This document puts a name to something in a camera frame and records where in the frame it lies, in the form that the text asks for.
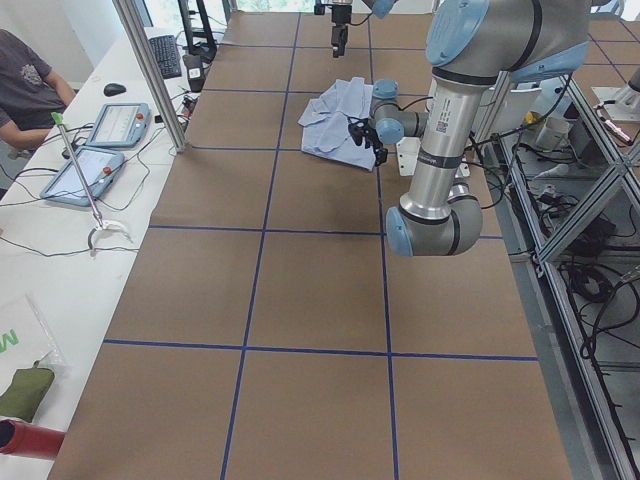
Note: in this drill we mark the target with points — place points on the seated person in grey shirt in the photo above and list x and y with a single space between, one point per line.
31 92

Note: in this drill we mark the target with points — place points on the far blue teach pendant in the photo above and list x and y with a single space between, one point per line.
119 125

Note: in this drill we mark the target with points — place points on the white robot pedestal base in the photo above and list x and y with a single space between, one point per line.
408 150

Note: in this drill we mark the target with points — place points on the black computer mouse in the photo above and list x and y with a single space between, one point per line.
113 89

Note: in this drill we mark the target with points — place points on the blue striped button shirt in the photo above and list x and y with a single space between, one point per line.
326 118

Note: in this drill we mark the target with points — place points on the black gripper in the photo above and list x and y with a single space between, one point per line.
339 19
371 138

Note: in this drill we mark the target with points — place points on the aluminium frame post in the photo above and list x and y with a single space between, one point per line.
132 24

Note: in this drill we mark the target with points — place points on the red cylinder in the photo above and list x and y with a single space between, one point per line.
28 440

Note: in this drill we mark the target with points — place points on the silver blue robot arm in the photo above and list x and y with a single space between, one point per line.
469 44
379 8

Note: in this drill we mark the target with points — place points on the black keyboard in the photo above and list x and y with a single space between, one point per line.
166 54

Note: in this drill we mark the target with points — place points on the green fabric pouch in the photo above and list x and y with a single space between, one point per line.
26 392

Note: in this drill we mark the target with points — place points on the reacher grabber tool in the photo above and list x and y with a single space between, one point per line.
101 224

